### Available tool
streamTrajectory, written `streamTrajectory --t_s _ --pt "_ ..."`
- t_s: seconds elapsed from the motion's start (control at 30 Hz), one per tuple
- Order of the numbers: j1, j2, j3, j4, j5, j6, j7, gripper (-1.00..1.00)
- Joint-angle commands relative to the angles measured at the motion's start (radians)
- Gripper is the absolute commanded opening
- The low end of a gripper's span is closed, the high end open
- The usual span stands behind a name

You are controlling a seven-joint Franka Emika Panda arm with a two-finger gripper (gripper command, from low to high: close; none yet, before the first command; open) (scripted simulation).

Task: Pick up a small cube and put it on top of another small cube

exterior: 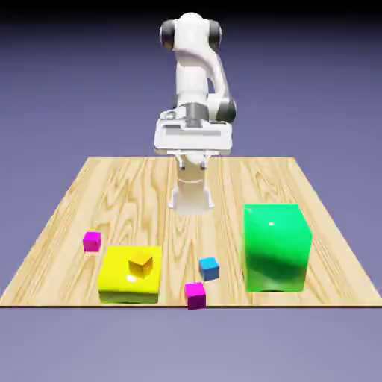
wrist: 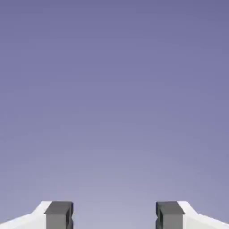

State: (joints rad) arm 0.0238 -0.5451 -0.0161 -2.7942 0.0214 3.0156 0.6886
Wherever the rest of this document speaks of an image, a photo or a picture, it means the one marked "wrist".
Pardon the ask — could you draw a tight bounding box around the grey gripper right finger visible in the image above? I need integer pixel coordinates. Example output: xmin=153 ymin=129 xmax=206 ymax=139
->
xmin=155 ymin=200 xmax=229 ymax=229

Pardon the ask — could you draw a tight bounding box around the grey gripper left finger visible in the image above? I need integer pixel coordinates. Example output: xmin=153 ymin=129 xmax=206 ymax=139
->
xmin=0 ymin=200 xmax=74 ymax=229

